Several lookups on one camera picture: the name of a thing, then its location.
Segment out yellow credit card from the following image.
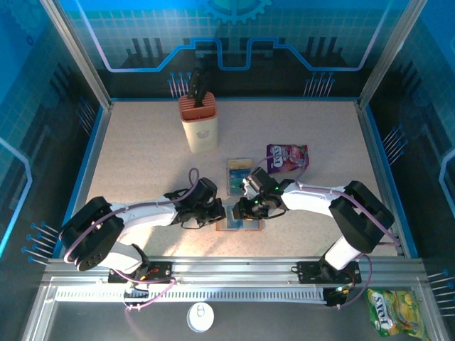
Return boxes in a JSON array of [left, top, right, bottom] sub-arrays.
[[229, 158, 253, 171]]

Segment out white slotted cable duct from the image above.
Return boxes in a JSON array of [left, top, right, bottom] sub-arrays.
[[53, 286, 328, 303]]

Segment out cream knife block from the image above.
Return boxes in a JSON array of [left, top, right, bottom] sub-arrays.
[[177, 91, 220, 154]]

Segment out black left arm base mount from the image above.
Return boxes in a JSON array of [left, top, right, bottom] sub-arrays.
[[107, 261, 174, 285]]

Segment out orange tray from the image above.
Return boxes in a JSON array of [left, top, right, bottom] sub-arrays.
[[215, 218, 264, 232]]

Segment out aluminium frame post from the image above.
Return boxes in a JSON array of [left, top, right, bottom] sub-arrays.
[[39, 0, 114, 109], [356, 0, 430, 109]]

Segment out aluminium side rail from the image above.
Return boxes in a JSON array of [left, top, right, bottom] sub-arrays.
[[65, 102, 114, 257], [356, 101, 406, 257]]

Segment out aluminium frame rail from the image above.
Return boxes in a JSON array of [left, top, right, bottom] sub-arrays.
[[41, 255, 427, 287]]

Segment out purple Fox's candy bag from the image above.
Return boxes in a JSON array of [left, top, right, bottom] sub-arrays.
[[265, 143, 310, 175]]

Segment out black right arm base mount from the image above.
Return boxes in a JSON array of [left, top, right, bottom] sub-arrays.
[[291, 261, 363, 308]]

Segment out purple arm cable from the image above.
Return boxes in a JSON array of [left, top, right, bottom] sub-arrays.
[[62, 167, 200, 341], [247, 153, 402, 312]]

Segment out teal credit card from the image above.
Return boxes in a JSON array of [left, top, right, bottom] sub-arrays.
[[229, 177, 250, 195]]

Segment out green yellow Fox's candy bag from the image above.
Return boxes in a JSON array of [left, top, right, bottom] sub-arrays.
[[365, 288, 427, 338]]

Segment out clear acrylic card tray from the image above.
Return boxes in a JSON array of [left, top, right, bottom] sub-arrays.
[[225, 157, 257, 195]]

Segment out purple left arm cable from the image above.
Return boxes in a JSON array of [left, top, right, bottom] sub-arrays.
[[62, 167, 200, 341]]

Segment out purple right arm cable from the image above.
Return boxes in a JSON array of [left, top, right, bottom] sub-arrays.
[[247, 153, 402, 312]]

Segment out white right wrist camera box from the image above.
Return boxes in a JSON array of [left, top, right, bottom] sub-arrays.
[[241, 174, 259, 196]]

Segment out black handled knife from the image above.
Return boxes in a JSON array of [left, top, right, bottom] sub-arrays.
[[194, 72, 210, 107], [187, 69, 203, 107]]

